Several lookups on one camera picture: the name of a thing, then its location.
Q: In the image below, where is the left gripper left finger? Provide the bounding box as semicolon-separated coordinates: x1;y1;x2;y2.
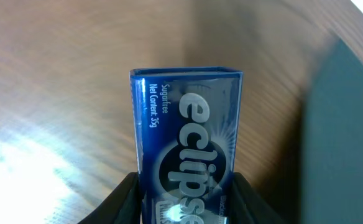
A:
78;172;142;224

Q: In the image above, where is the dark green cardboard box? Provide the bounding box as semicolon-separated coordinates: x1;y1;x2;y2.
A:
300;41;363;224

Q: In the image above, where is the blue Eclipse mint tin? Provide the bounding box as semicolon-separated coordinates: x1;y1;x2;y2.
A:
130;67;243;224

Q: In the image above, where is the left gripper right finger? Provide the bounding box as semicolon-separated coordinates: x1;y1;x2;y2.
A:
229;172;285;224

